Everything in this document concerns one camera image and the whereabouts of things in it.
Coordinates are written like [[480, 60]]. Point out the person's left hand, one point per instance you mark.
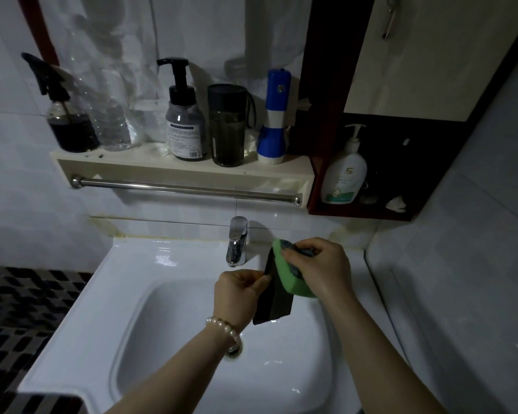
[[235, 299]]

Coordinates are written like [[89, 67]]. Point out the person's right hand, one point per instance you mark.
[[326, 271]]

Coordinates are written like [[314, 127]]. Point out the person's left thumb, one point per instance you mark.
[[264, 281]]

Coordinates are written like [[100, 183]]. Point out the person's right thumb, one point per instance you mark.
[[294, 262]]

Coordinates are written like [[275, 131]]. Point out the green sponge soap holder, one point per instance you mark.
[[295, 280]]

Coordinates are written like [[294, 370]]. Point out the dark scouring pad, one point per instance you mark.
[[274, 301]]

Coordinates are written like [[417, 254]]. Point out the person's left forearm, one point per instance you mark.
[[172, 375]]

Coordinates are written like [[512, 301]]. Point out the person's right forearm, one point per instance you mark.
[[380, 357]]

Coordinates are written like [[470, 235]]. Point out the chrome faucet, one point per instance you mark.
[[236, 241]]

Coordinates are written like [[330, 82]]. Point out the chrome sink drain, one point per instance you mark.
[[234, 350]]

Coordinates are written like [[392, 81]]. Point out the white ceramic sink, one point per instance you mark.
[[198, 323]]

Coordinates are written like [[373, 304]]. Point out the white pump lotion bottle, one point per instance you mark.
[[344, 172]]

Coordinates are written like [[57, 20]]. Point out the crumpled white tissue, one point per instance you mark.
[[396, 204]]

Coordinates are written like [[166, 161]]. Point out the chrome towel bar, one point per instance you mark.
[[185, 189]]

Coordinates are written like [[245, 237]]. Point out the blue and white flashlight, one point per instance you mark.
[[274, 120]]

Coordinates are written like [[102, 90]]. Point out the dark tumbler with lid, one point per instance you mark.
[[227, 129]]

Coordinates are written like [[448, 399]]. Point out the grey foam pump bottle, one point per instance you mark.
[[184, 120]]

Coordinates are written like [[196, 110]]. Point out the clear plastic water bottle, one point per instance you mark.
[[108, 112]]

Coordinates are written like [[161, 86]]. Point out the cream cabinet door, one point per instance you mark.
[[431, 55]]

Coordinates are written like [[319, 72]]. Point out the dark spray bottle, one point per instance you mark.
[[67, 120]]

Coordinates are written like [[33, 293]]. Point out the clear plastic bag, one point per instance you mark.
[[125, 60]]

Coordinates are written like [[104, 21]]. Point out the cream wall shelf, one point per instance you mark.
[[177, 170]]

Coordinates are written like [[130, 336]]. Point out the dark red wall cabinet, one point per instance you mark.
[[371, 137]]

